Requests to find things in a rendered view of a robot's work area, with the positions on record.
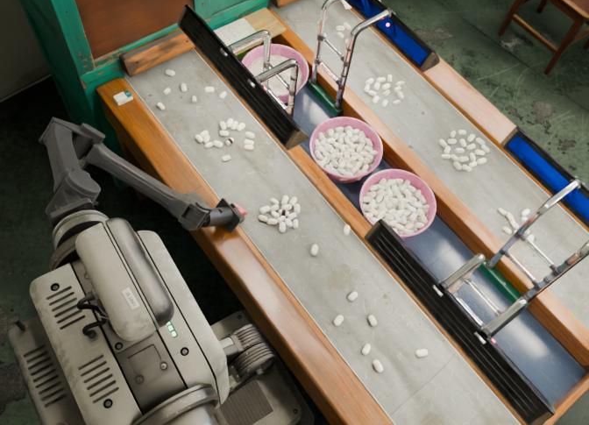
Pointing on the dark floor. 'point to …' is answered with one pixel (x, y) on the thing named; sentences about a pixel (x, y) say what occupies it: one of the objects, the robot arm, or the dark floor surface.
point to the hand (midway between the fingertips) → (244, 213)
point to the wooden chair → (577, 7)
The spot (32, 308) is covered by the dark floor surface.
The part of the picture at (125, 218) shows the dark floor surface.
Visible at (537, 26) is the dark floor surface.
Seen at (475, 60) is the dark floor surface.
